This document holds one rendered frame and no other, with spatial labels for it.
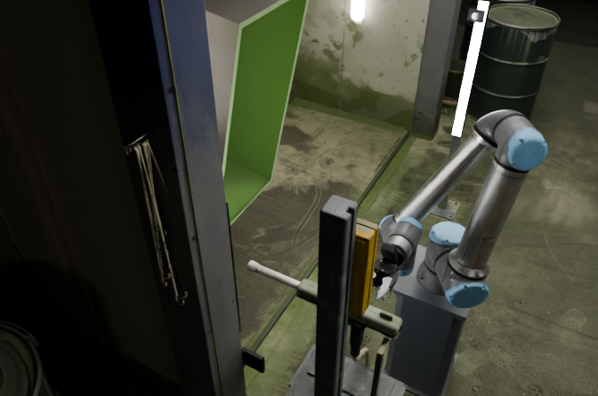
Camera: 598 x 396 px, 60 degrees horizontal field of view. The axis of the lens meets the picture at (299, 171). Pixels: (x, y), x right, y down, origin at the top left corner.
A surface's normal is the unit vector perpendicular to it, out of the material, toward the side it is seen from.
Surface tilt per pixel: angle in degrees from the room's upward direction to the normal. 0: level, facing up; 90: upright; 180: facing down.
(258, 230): 0
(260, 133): 90
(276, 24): 90
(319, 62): 90
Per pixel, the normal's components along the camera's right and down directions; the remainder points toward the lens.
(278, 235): 0.00, -0.81
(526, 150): 0.10, 0.47
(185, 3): 0.88, 0.29
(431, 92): -0.48, 0.51
